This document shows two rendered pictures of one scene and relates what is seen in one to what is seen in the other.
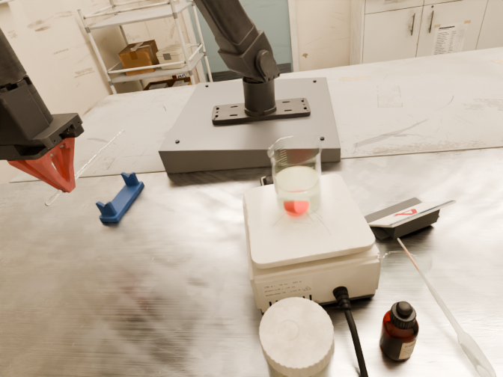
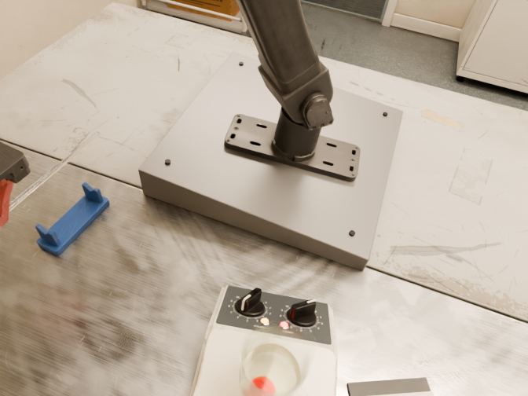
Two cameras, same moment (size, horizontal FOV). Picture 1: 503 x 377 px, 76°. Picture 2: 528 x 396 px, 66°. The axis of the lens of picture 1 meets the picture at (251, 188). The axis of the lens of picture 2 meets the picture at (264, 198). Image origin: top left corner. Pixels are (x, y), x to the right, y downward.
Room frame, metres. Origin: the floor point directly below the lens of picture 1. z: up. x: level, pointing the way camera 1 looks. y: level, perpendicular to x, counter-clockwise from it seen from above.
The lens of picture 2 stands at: (0.16, -0.03, 1.36)
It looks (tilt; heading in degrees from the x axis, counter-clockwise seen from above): 49 degrees down; 2
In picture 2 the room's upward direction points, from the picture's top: 7 degrees clockwise
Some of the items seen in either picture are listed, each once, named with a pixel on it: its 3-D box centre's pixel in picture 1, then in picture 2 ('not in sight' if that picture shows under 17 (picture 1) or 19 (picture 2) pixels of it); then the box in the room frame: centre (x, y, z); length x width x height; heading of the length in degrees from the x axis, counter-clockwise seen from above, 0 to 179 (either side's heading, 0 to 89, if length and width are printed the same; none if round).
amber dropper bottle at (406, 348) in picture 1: (400, 326); not in sight; (0.14, -0.11, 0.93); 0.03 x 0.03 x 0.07
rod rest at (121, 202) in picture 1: (120, 194); (72, 215); (0.46, 0.22, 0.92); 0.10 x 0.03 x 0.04; 161
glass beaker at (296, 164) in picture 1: (299, 174); (274, 368); (0.27, -0.05, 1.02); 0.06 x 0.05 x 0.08; 123
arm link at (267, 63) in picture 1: (254, 63); (303, 95); (0.61, -0.05, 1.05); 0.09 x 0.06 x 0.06; 36
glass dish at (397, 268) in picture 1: (403, 262); not in sight; (0.22, -0.15, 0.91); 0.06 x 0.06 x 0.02
